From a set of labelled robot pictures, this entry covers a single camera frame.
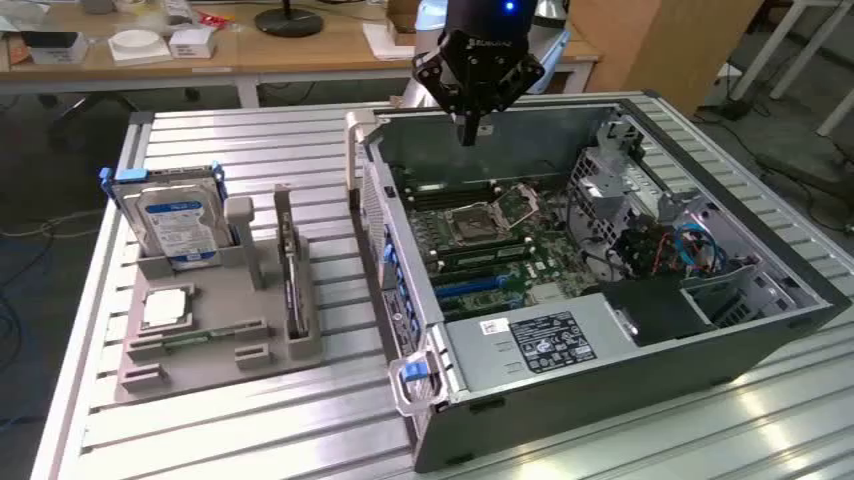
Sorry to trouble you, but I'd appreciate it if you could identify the white metal table frame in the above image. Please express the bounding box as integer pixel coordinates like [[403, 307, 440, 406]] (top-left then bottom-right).
[[730, 0, 854, 101]]

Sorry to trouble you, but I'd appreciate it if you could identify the open metal socket cover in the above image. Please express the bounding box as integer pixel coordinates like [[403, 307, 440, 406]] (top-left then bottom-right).
[[493, 184, 555, 226]]

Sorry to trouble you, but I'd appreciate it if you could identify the brown cardboard box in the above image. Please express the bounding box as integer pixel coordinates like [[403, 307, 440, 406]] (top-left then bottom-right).
[[386, 0, 422, 34]]

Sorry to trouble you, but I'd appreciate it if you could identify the black open PC case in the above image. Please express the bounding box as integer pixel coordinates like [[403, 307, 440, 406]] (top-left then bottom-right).
[[343, 97, 854, 474]]

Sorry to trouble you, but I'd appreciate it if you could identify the perforated metal drive cage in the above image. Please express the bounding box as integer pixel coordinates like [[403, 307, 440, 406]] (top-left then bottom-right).
[[573, 144, 675, 251]]

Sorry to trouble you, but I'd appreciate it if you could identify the wooden cabinet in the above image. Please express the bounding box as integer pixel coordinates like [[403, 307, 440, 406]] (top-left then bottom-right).
[[570, 0, 766, 109]]

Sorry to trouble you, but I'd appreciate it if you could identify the white plastic ring block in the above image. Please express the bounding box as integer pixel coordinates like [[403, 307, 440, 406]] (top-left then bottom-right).
[[107, 28, 174, 66]]

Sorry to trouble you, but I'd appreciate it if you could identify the black round lamp base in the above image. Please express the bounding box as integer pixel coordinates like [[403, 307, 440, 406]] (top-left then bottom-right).
[[254, 0, 326, 37]]

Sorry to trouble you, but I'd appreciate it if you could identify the grey power supply unit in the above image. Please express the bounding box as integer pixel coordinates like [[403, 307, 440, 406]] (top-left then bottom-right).
[[443, 292, 635, 394]]

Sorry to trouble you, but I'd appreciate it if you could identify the blue data wire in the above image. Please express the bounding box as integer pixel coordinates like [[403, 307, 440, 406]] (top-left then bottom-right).
[[673, 224, 729, 276]]

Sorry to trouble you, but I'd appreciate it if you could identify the hard disk blue caddy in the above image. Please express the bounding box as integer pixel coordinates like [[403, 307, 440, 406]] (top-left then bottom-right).
[[98, 162, 232, 274]]

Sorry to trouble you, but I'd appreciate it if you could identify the silver CPU chip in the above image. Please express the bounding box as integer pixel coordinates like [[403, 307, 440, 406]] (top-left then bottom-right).
[[143, 289, 190, 329]]

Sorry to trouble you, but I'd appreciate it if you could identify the white paper stack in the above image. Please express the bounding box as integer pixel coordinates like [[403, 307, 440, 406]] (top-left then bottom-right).
[[362, 22, 419, 61]]

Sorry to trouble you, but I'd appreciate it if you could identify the white box black top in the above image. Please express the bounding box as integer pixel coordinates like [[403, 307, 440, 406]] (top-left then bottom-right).
[[19, 30, 90, 65]]

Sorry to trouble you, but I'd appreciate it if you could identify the black connector bundle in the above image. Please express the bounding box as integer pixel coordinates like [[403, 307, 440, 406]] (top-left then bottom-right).
[[613, 227, 675, 279]]

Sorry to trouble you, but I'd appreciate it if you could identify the grey metal disk bay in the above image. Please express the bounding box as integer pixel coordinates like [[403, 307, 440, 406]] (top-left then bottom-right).
[[679, 264, 802, 329]]

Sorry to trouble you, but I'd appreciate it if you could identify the white labelled cardboard box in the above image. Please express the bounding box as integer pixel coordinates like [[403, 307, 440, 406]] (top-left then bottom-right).
[[167, 27, 219, 59]]

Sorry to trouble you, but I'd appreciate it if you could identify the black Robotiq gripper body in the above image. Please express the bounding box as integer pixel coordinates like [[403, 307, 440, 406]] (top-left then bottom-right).
[[436, 0, 538, 110]]

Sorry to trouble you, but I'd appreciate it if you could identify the wooden desk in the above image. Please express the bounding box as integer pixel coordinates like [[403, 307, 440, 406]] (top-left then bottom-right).
[[0, 0, 602, 109]]

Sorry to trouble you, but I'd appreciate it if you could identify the green RAM stick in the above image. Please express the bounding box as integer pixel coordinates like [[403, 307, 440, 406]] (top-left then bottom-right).
[[159, 324, 259, 349]]

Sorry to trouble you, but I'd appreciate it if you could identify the green motherboard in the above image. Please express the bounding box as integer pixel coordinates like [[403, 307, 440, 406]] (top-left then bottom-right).
[[390, 167, 602, 321]]

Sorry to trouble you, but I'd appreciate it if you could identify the black Nvidia graphics card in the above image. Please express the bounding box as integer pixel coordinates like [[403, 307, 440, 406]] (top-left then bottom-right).
[[272, 183, 312, 339]]

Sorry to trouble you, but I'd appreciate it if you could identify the blue expansion slot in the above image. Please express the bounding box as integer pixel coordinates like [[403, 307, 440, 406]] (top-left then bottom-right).
[[432, 277, 506, 301]]

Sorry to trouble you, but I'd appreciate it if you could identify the black labelled RAM stick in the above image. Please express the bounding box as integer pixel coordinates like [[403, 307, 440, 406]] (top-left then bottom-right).
[[436, 242, 535, 271]]

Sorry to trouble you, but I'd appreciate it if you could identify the CPU socket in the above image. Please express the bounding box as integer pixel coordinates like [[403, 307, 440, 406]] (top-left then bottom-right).
[[444, 203, 513, 241]]

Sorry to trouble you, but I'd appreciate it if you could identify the grey printed parts rack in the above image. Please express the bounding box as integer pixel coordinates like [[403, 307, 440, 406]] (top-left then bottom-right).
[[114, 196, 327, 405]]

